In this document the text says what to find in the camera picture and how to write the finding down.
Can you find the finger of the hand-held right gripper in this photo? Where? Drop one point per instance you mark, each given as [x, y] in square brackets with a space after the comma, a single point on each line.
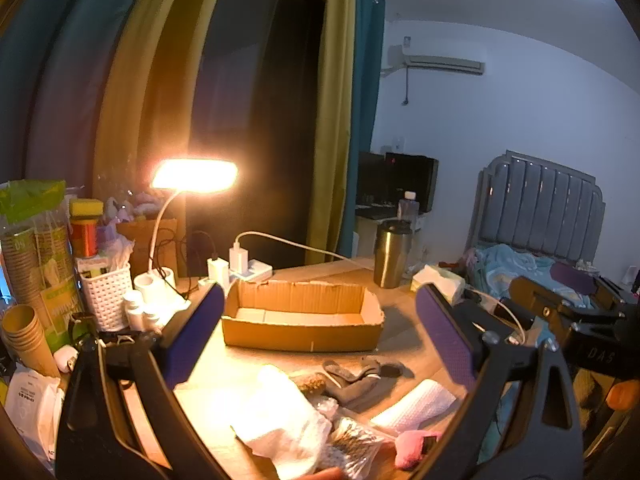
[537, 302]
[572, 277]

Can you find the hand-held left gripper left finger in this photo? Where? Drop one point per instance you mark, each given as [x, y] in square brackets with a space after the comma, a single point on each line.
[200, 332]

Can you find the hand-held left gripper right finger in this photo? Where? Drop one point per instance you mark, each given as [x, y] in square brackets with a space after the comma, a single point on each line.
[445, 335]

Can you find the white paper towel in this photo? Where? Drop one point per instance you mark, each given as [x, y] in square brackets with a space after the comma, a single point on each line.
[415, 407]

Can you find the cardboard box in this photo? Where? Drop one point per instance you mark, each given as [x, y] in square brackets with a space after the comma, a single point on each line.
[300, 332]

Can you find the pink soft object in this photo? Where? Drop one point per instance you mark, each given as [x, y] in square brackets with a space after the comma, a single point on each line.
[410, 452]

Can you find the light blue blanket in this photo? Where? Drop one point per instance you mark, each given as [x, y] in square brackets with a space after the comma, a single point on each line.
[505, 265]

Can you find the white and yellow tissue box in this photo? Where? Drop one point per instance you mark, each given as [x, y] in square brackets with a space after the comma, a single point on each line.
[440, 282]

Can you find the grey padded headboard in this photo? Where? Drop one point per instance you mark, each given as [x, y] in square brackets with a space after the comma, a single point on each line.
[540, 210]

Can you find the white power strip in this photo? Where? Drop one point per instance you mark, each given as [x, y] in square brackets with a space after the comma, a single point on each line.
[257, 270]

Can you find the steel tumbler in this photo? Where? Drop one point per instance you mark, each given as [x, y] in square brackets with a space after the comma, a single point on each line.
[392, 255]

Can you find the white woven plastic basket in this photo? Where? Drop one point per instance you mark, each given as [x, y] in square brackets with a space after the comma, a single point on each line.
[107, 295]

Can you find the brown paper bag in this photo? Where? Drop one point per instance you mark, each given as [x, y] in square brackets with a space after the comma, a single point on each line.
[140, 245]

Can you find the crumpled clear plastic bag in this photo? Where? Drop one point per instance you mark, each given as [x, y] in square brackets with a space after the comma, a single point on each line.
[117, 250]

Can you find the white crumpled sheet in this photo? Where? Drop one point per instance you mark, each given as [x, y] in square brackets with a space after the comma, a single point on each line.
[280, 420]

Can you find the clear plastic water bottle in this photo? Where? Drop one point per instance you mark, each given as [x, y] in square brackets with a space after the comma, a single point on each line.
[407, 205]

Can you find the clear bubble wrap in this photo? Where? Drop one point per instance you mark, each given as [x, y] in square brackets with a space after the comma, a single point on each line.
[325, 405]

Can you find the cotton swab pack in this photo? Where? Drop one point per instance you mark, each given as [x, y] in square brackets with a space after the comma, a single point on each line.
[352, 447]

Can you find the red can with yellow lid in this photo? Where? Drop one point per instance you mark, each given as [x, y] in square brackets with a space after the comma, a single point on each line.
[85, 235]

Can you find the white desk lamp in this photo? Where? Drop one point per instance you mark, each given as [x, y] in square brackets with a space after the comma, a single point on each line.
[195, 175]

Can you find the black monitor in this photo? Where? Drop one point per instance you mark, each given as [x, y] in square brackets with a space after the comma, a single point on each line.
[400, 180]

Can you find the stack of brown paper cups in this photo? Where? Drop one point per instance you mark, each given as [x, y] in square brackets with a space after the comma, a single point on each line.
[25, 335]

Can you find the bagged paper cups pack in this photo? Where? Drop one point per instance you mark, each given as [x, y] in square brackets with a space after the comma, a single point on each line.
[40, 260]

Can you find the white face mask package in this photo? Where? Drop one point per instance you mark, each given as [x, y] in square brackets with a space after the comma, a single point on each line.
[30, 410]

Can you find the yellow curtain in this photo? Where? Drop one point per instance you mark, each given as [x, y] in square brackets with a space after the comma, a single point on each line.
[335, 110]
[150, 85]

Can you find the white air conditioner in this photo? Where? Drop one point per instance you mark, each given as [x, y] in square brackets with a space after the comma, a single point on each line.
[440, 62]

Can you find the teal curtain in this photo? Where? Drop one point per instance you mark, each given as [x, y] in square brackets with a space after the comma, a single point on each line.
[365, 85]
[65, 60]

